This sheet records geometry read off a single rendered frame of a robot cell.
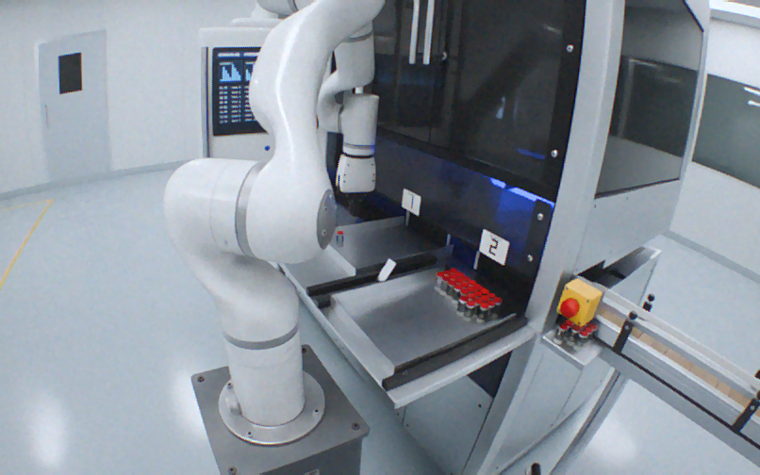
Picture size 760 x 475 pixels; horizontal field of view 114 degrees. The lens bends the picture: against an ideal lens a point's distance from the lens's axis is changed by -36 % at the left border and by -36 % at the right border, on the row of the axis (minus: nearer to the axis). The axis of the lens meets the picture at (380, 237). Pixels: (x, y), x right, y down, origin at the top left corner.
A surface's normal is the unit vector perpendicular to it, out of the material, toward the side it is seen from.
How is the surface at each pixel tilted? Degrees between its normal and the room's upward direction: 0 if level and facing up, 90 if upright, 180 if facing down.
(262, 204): 61
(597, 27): 90
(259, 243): 105
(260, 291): 30
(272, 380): 90
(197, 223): 91
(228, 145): 90
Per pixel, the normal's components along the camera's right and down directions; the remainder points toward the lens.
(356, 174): 0.38, 0.41
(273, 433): 0.07, -0.91
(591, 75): -0.84, 0.17
